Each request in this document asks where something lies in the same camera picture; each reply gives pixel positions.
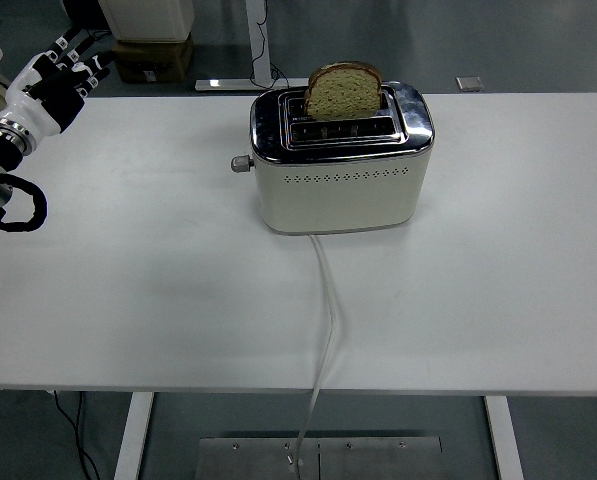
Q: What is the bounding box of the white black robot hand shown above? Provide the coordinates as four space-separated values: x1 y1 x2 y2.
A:
0 25 115 137

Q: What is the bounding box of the cream chrome two-slot toaster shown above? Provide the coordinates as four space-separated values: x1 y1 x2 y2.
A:
249 79 435 236

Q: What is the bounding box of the black box on floor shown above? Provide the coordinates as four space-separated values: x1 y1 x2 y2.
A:
66 0 111 31

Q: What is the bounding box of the brown cardboard box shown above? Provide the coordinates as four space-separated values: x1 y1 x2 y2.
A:
111 32 195 85

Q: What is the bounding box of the cream white cabinet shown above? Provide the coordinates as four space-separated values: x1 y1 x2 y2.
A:
97 0 196 42

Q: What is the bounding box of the white background desk leg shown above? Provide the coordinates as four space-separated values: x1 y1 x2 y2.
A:
195 0 310 93

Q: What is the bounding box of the brown bread slice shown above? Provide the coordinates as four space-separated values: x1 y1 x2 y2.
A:
303 61 383 122

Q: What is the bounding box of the white table leg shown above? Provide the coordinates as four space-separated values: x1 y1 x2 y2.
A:
482 395 525 480
112 392 155 480

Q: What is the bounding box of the black cable on desk leg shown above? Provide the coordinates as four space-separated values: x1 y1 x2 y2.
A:
250 0 289 89

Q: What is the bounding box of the black floor cable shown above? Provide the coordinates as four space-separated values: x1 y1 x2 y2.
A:
52 391 102 480

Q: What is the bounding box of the white toaster power cord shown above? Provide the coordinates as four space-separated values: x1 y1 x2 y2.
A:
285 233 340 480

